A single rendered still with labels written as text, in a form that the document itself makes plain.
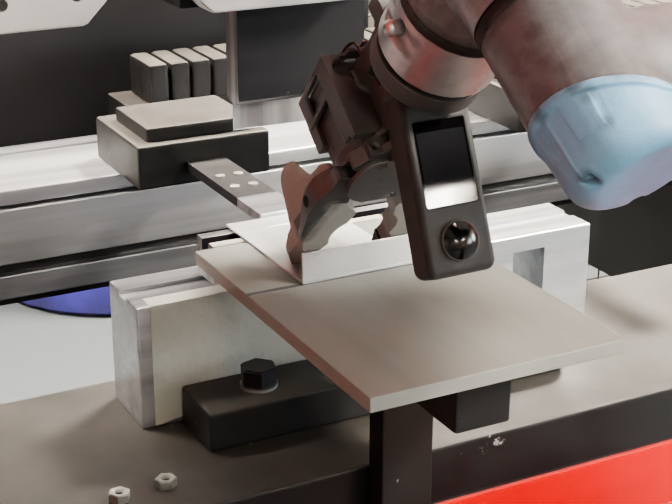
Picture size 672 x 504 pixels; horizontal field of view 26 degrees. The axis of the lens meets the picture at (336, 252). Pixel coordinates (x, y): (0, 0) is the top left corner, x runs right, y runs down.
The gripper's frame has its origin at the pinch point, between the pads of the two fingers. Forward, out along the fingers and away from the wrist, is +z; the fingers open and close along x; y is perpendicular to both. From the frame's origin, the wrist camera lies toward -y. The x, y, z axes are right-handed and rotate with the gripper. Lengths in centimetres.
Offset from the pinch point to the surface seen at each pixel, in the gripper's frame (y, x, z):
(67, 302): 109, -45, 221
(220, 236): 6.5, 5.4, 6.7
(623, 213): 18, -57, 40
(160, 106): 26.8, 0.9, 19.4
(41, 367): 88, -31, 208
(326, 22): 15.3, -2.6, -6.0
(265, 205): 9.3, 0.3, 8.3
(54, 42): 47, 3, 36
